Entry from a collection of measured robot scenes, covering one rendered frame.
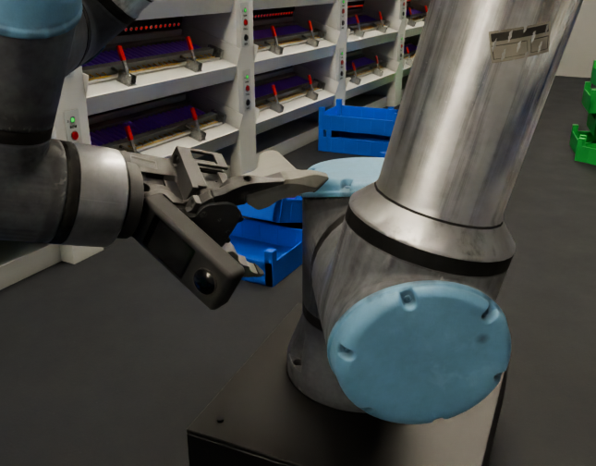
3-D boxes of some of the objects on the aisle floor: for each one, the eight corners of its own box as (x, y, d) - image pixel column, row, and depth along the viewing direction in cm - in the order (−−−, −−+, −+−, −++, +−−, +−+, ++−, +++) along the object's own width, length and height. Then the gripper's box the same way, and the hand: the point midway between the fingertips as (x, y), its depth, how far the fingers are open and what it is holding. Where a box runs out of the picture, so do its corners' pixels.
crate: (315, 253, 151) (315, 221, 148) (272, 288, 135) (272, 252, 132) (210, 231, 164) (208, 202, 161) (159, 260, 148) (155, 227, 145)
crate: (266, 210, 179) (271, 181, 178) (333, 222, 170) (337, 192, 169) (204, 208, 152) (209, 175, 151) (279, 223, 143) (285, 187, 142)
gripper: (139, 79, 57) (315, 120, 69) (75, 234, 67) (237, 247, 79) (164, 141, 52) (349, 174, 63) (90, 298, 62) (260, 301, 74)
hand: (298, 233), depth 70 cm, fingers open, 14 cm apart
